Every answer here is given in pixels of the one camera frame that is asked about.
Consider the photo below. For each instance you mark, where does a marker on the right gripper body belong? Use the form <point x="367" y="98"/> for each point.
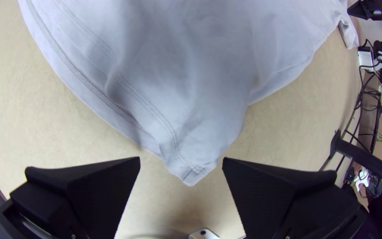
<point x="365" y="9"/>

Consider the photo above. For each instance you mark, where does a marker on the grey t-shirt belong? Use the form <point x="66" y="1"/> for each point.
<point x="184" y="73"/>

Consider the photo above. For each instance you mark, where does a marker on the white power adapter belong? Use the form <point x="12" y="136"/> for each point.
<point x="365" y="57"/>

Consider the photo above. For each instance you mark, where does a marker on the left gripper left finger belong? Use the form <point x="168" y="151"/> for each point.
<point x="88" y="196"/>

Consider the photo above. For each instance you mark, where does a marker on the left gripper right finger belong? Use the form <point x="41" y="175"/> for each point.
<point x="277" y="199"/>

